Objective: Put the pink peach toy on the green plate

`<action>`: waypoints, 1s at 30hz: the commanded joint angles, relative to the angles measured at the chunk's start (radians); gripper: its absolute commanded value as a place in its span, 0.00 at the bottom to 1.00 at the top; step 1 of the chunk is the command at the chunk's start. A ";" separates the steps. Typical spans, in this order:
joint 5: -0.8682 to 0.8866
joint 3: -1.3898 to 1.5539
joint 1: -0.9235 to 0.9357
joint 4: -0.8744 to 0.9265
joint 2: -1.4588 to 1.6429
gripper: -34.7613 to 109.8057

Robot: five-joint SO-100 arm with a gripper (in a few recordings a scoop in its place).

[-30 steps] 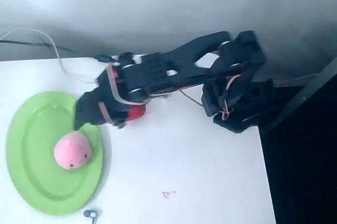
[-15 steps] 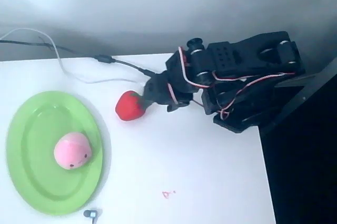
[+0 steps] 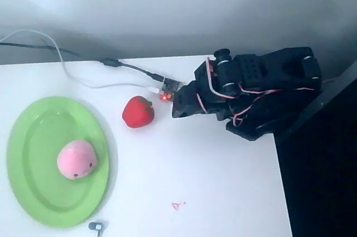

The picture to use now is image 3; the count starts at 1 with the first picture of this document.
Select pink plush toy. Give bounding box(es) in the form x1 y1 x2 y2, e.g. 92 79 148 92
56 140 99 181

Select green oval plastic plate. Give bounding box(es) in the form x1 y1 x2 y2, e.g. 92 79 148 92
6 96 110 228

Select small controller circuit board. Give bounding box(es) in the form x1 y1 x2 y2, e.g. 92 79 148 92
158 76 185 103

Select red strawberry plush toy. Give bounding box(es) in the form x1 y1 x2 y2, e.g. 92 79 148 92
122 95 156 129

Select silver in-ear earphone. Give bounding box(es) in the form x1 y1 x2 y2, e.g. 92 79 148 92
88 221 105 237

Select black power cable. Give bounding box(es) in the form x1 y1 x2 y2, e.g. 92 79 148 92
0 41 165 83

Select black and white cables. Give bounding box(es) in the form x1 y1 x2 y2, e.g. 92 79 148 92
0 28 161 93

